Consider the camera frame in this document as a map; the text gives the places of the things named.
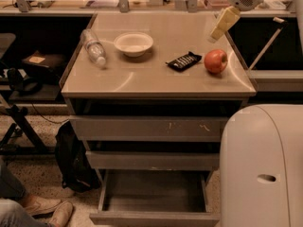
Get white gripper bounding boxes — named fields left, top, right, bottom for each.
left=209, top=0, right=263, bottom=43

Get red apple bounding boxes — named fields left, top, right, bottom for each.
left=204, top=49, right=228, bottom=74

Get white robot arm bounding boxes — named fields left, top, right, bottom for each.
left=220, top=44, right=303, bottom=227

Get grey drawer cabinet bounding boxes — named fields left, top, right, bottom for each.
left=59, top=11, right=258, bottom=227

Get top drawer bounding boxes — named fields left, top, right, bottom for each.
left=70, top=115, right=227, bottom=142

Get middle drawer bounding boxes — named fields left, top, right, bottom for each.
left=86, top=151, right=219, bottom=171

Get open bottom drawer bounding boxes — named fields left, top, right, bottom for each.
left=90, top=170, right=220, bottom=227

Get white-tipped grey rod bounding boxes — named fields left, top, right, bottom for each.
left=248, top=17, right=288, bottom=70

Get black snack bar wrapper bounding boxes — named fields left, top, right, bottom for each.
left=167, top=52, right=202, bottom=72

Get white bowl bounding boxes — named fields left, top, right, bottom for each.
left=114, top=32, right=153, bottom=58

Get clear plastic water bottle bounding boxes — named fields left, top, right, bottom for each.
left=80, top=29, right=106, bottom=68

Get black box with label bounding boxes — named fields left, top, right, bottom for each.
left=22, top=51, right=67, bottom=84

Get black headphones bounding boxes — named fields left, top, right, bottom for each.
left=7, top=68, right=42, bottom=96

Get black backpack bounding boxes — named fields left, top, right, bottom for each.
left=55, top=121, right=100, bottom=193

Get tan shoe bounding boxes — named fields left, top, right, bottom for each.
left=49, top=201, right=74, bottom=227
left=21, top=195, right=62, bottom=216

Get person's leg in jeans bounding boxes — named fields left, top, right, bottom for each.
left=0, top=161, right=49, bottom=227

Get black stand frame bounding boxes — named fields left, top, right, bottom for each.
left=0, top=91, right=55, bottom=155

